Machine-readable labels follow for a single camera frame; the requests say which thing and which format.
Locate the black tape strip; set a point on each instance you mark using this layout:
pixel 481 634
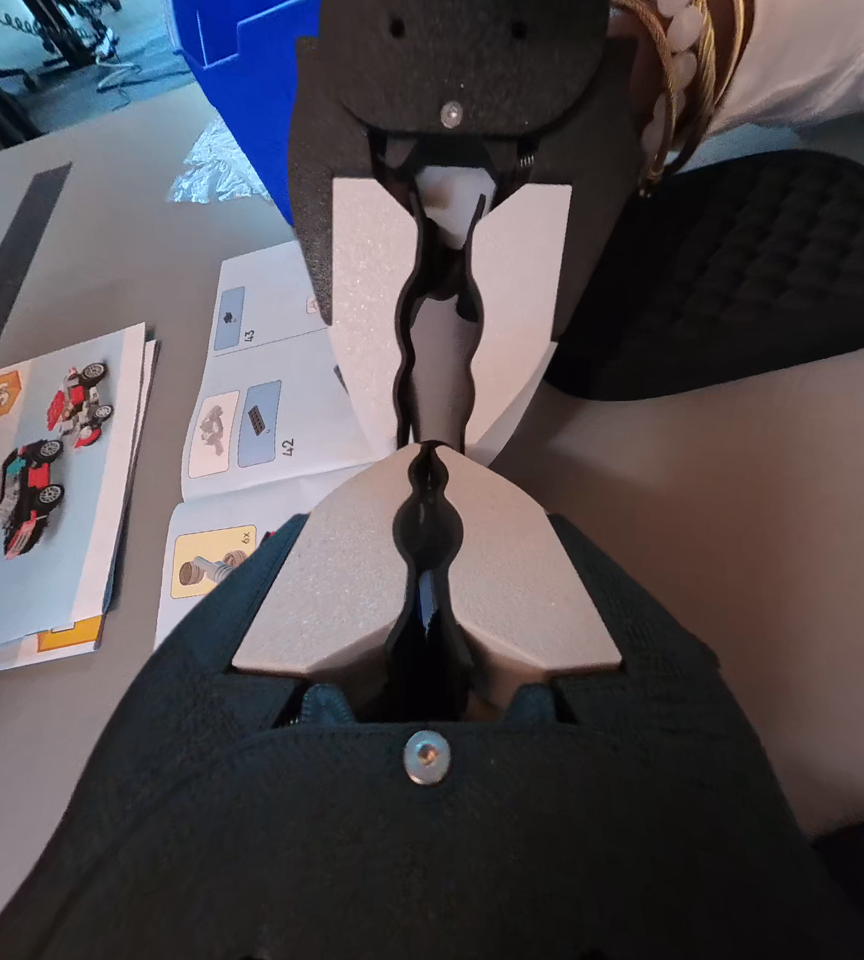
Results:
pixel 5 285

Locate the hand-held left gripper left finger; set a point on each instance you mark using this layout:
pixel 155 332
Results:
pixel 327 600

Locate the clear plastic bag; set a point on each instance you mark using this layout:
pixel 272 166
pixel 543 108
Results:
pixel 222 165

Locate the open lego instruction booklet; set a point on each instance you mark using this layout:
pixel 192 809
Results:
pixel 275 300

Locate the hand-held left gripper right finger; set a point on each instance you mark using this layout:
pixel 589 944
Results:
pixel 529 600

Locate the closed lego instruction booklet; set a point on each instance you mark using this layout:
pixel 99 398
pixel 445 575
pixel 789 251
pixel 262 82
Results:
pixel 72 510

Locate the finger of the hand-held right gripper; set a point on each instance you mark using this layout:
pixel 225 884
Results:
pixel 365 285
pixel 522 270

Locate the large blue plastic bin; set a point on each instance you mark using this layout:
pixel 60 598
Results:
pixel 237 90

